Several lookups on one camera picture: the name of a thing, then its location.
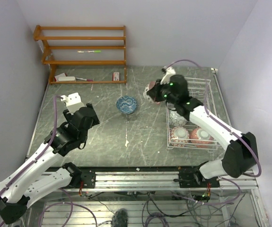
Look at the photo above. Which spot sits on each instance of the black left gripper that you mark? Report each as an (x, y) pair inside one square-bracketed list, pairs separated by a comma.
[(67, 114)]

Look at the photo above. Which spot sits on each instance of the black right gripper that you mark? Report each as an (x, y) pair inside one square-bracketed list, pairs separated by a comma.
[(154, 91)]

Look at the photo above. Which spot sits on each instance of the black leaf pattern bowl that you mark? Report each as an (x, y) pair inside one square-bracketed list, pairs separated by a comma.
[(176, 120)]

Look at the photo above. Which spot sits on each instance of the white bowl red diamond outside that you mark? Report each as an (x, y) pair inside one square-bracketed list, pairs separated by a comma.
[(178, 137)]

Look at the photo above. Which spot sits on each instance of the red diamond pattern bowl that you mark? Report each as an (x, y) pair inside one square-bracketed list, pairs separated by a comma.
[(199, 138)]

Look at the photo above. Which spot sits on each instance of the blue swirl pattern bowl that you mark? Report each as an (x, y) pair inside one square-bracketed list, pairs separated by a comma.
[(126, 104)]

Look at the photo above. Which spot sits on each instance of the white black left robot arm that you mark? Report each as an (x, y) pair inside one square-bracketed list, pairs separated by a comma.
[(23, 188)]

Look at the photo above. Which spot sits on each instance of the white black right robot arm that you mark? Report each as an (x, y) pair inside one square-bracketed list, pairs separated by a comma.
[(240, 148)]

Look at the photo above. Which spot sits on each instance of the wooden shelf rack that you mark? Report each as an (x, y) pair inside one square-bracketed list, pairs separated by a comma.
[(84, 46)]

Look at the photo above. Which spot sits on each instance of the pink white marker pen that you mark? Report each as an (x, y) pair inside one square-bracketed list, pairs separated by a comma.
[(82, 79)]

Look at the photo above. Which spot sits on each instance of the white eraser block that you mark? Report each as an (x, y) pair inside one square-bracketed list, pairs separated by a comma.
[(66, 79)]

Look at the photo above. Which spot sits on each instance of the red white small box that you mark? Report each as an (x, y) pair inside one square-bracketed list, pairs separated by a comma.
[(116, 76)]

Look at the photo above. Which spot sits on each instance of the green white marker pen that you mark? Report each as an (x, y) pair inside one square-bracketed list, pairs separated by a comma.
[(90, 51)]

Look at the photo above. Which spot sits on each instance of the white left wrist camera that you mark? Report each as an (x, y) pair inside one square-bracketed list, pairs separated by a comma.
[(73, 102)]

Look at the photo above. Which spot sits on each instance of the white wire dish rack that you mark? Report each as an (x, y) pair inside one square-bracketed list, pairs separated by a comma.
[(202, 90)]

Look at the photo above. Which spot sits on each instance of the aluminium rail base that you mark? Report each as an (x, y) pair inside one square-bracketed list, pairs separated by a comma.
[(102, 180)]

